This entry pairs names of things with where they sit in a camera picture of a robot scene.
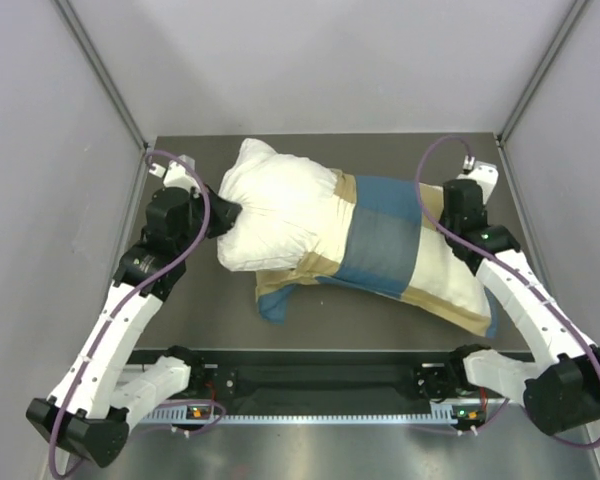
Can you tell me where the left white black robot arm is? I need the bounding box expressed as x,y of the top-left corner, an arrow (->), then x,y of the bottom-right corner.
26,187 -> 242,467

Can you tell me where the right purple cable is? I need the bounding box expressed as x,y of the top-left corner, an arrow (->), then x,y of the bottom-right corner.
414,135 -> 600,447

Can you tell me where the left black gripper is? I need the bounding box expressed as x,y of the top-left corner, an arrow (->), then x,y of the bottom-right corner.
176,181 -> 239,256

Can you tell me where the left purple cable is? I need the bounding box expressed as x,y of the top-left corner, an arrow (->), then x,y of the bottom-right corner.
48,149 -> 226,479

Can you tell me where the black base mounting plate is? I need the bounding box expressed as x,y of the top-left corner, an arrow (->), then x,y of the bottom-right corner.
181,350 -> 473,401

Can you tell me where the purple cable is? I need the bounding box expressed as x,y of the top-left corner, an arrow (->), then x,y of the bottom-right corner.
48,149 -> 226,479
414,135 -> 600,447

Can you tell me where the left aluminium frame post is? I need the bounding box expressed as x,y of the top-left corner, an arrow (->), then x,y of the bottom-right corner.
51,0 -> 149,151

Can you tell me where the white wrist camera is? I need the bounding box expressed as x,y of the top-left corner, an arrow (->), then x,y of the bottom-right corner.
149,155 -> 199,192
457,155 -> 499,204

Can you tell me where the white pillow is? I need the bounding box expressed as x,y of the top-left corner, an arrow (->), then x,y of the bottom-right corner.
217,138 -> 354,272

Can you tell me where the right aluminium frame post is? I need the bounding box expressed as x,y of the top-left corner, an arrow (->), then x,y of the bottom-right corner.
495,0 -> 591,149

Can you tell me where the checkered blue beige white pillowcase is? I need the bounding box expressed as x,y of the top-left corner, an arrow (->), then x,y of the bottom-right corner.
256,171 -> 498,338

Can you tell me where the aluminium frame post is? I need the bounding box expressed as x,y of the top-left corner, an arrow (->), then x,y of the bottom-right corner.
51,0 -> 149,151
495,0 -> 591,149

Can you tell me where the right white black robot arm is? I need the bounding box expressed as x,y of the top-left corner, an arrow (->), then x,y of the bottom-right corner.
440,178 -> 600,436

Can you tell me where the grey slotted cable duct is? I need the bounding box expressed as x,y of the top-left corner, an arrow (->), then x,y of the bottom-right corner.
141,404 -> 486,427

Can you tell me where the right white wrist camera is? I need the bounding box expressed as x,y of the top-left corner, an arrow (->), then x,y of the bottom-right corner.
457,155 -> 499,204

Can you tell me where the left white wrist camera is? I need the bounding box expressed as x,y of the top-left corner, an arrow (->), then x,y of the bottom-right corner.
149,155 -> 199,192

